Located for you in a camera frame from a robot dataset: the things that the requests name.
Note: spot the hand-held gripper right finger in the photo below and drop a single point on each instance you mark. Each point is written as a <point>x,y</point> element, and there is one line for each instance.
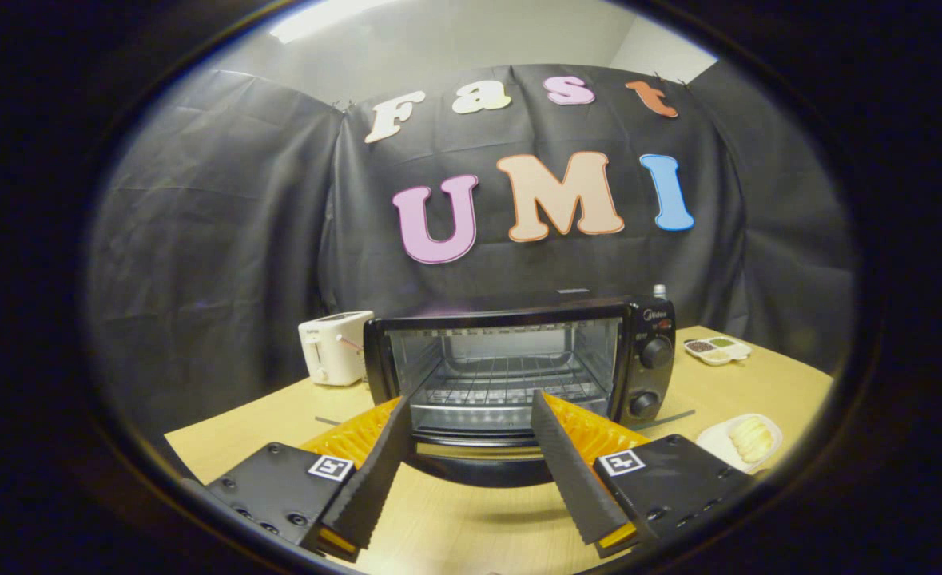
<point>566,471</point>

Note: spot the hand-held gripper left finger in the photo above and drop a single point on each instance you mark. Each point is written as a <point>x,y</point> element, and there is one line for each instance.
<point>375,471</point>

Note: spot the black toaster oven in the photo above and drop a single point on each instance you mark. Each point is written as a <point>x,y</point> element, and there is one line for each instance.
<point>654,319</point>

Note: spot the ridged bread roll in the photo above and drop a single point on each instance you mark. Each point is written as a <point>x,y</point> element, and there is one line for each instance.
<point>750,439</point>

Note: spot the white pop-up toaster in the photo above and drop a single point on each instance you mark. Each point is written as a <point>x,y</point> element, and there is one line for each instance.
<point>331,351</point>

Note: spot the white oval plate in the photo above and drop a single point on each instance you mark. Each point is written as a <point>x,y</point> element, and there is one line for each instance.
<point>714,443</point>

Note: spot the white divided condiment dish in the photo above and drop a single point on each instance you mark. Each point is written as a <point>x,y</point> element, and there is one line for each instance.
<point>718,351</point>

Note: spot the silver bottle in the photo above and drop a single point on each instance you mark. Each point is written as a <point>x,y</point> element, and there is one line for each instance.
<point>660,292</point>

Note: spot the black backdrop cloth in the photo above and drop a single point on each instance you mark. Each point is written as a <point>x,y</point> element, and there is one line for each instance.
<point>215,239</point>

